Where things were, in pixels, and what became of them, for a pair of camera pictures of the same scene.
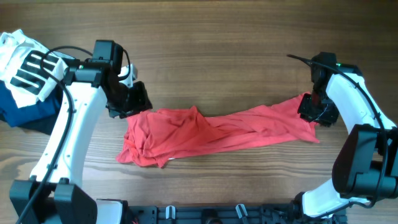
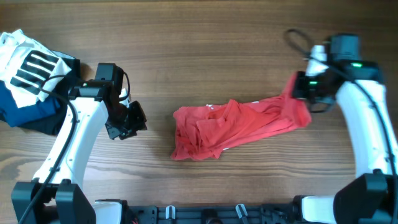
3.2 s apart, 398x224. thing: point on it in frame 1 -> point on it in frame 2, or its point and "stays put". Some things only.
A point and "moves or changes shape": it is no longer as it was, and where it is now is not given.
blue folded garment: [13, 116] stays put
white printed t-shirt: [28, 70] stays put
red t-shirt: [156, 136] moves or changes shape
